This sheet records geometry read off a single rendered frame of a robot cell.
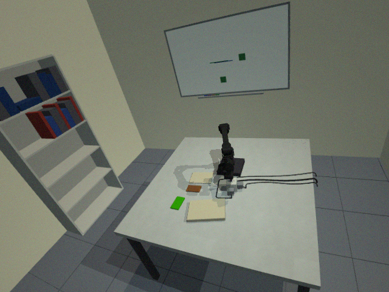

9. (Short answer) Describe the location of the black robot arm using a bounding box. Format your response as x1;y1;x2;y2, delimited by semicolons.
218;123;235;172

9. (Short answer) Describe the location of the beige flat rectangular block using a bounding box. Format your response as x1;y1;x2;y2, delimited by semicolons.
187;198;225;222

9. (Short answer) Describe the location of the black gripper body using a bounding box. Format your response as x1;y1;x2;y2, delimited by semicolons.
224;170;233;179

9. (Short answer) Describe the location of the green flat block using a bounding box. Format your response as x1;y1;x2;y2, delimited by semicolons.
170;196;185;210

